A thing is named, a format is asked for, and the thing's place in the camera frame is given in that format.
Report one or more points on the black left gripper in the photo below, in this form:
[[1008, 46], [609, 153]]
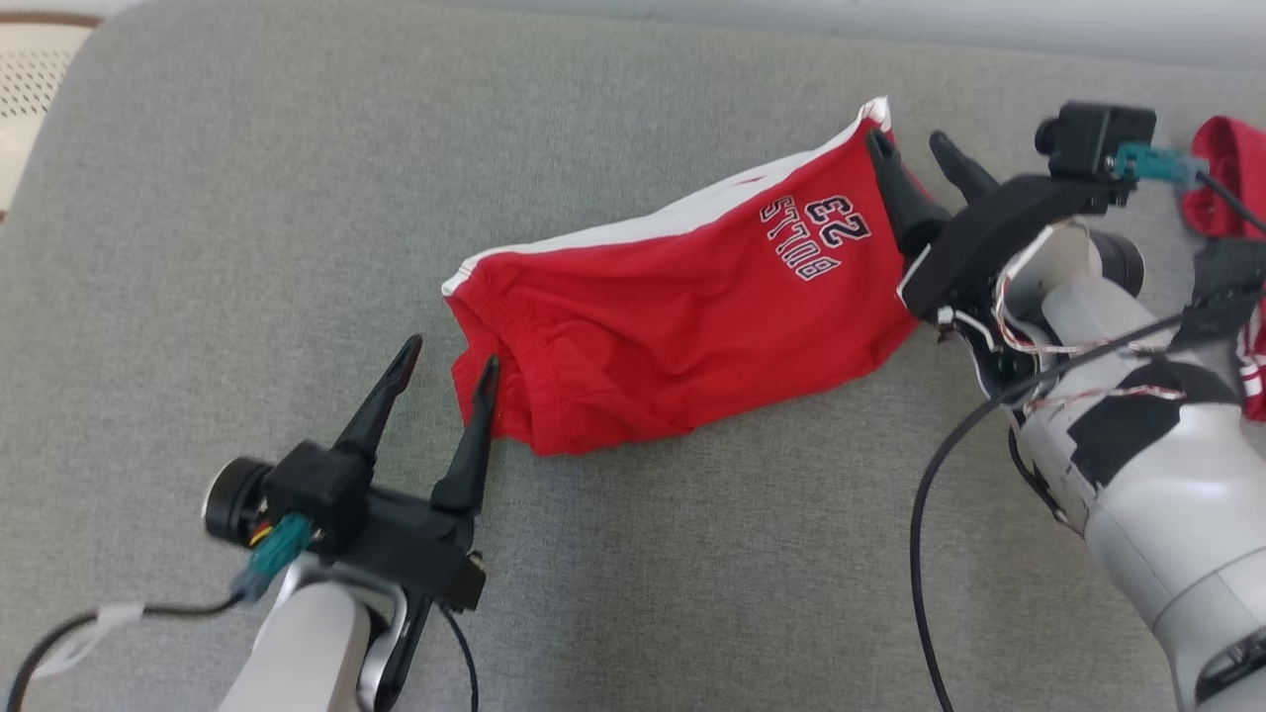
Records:
[[415, 554]]

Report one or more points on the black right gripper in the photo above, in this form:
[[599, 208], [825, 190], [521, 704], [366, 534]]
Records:
[[989, 242]]

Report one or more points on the red shorts white side panel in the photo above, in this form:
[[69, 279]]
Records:
[[673, 316]]

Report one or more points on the red jersey number 23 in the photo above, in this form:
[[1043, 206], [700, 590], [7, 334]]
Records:
[[1236, 158]]

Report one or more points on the beige perforated laundry basket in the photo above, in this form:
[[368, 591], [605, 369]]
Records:
[[30, 99]]

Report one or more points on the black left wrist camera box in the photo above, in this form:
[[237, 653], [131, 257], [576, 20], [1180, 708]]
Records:
[[316, 489]]

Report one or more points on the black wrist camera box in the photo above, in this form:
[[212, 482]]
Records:
[[316, 489], [1093, 138]]

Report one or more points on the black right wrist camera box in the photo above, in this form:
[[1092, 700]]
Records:
[[1093, 138]]

